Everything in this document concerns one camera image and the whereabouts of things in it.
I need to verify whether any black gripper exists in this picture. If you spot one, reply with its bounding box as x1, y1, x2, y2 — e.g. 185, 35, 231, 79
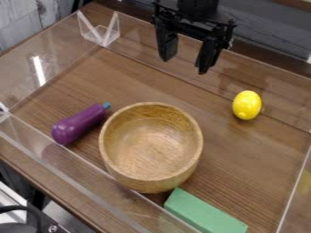
152, 0, 236, 75

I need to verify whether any brown wooden bowl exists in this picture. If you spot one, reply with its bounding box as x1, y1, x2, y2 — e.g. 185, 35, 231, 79
98, 102, 204, 193

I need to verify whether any purple toy eggplant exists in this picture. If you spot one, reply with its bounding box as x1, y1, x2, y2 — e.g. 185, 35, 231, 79
50, 102, 112, 145

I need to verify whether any yellow toy lemon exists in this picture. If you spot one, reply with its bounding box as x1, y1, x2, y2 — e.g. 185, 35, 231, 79
232, 90, 263, 120

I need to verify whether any green rectangular block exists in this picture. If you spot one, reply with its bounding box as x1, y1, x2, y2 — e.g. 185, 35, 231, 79
164, 187, 248, 233

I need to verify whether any clear acrylic front wall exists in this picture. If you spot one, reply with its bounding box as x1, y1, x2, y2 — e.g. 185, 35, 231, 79
0, 113, 197, 233

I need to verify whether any black cable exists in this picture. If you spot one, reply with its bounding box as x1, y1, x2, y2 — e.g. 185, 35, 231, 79
0, 204, 46, 233

